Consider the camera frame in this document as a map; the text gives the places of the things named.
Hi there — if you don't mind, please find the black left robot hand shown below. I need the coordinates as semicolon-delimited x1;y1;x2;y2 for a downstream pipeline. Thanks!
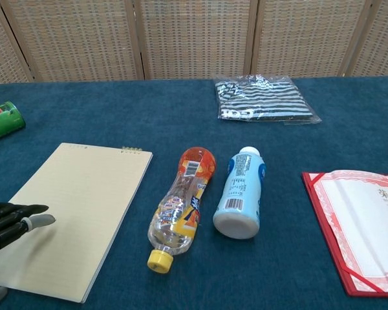
0;202;56;310

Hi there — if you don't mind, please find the spiral bound lined notepad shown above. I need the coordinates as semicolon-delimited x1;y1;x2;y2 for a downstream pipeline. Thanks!
0;142;154;305

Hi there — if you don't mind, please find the green cylindrical can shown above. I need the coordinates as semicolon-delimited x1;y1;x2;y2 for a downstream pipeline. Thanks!
0;101;27;146

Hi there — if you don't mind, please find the clear bottle with yellow cap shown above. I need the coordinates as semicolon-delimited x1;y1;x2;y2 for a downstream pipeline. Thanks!
147;147;217;274

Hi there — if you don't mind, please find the teal tablecloth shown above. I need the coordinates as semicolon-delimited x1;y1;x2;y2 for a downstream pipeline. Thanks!
0;76;388;310

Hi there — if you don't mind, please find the light blue milk bottle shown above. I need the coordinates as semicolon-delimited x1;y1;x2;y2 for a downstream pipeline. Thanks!
212;146;267;240

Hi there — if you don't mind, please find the woven folding screen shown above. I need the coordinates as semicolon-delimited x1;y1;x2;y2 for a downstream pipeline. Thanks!
0;0;388;86

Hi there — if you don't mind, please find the striped cloth in plastic bag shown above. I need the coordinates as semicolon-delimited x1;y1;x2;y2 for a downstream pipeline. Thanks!
214;74;322;126

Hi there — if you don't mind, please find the red certificate folder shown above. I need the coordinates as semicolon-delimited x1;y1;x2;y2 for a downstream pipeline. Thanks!
301;169;388;297

